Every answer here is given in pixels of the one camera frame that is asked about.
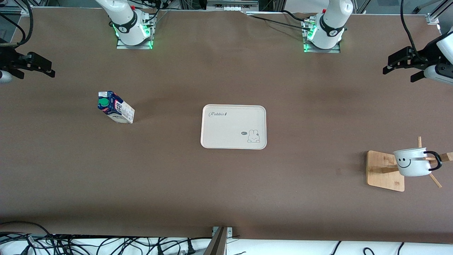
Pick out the grey aluminium camera pole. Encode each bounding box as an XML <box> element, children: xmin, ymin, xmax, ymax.
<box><xmin>203</xmin><ymin>227</ymin><xmax>228</xmax><ymax>255</ymax></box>

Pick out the thick black floor cable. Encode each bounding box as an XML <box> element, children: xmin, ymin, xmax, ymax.
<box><xmin>0</xmin><ymin>221</ymin><xmax>55</xmax><ymax>255</ymax></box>

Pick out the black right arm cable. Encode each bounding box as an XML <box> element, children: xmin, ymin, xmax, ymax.
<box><xmin>0</xmin><ymin>13</ymin><xmax>27</xmax><ymax>39</ymax></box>
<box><xmin>16</xmin><ymin>0</ymin><xmax>34</xmax><ymax>47</ymax></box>

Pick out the white mug black handle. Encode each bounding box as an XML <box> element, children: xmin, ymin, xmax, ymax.
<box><xmin>393</xmin><ymin>147</ymin><xmax>443</xmax><ymax>177</ymax></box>

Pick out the cream rabbit print tray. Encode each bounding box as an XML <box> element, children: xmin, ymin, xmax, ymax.
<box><xmin>200</xmin><ymin>104</ymin><xmax>267</xmax><ymax>150</ymax></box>

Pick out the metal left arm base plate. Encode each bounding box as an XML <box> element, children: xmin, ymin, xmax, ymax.
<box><xmin>303</xmin><ymin>21</ymin><xmax>341</xmax><ymax>54</ymax></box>

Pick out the black base power cable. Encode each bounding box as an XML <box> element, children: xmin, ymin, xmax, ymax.
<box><xmin>281</xmin><ymin>10</ymin><xmax>316</xmax><ymax>23</ymax></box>
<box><xmin>247</xmin><ymin>14</ymin><xmax>312</xmax><ymax>31</ymax></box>

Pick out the blue milk carton green cap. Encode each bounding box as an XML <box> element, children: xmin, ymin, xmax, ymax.
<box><xmin>97</xmin><ymin>90</ymin><xmax>136</xmax><ymax>124</ymax></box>

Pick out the white power strip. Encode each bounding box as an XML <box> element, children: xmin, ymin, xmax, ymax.
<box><xmin>206</xmin><ymin>0</ymin><xmax>259</xmax><ymax>11</ymax></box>

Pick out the wooden cup rack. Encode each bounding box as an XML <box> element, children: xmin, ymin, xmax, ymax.
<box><xmin>366</xmin><ymin>136</ymin><xmax>453</xmax><ymax>192</ymax></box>

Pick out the aluminium frame profile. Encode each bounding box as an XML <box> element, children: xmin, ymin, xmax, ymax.
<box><xmin>412</xmin><ymin>0</ymin><xmax>453</xmax><ymax>24</ymax></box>

